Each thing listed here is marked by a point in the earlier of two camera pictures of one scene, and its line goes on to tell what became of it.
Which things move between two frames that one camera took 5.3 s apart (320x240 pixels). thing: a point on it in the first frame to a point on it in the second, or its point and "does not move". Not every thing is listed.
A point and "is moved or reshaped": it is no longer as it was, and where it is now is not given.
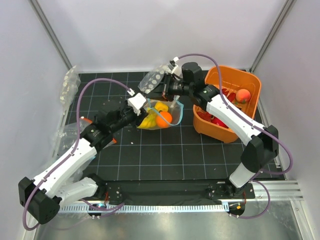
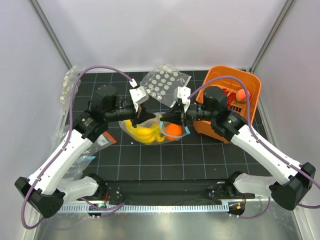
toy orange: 164,119 to 173,131
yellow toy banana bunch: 149,121 is moved or reshaped
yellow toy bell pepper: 160,106 to 160,137
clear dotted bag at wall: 69,89 does not move
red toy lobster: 230,96 does not move
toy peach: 243,96 does not move
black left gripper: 137,119 to 143,113
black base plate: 155,191 does not move
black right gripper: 162,91 to 176,114
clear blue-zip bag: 162,114 is moved or reshaped
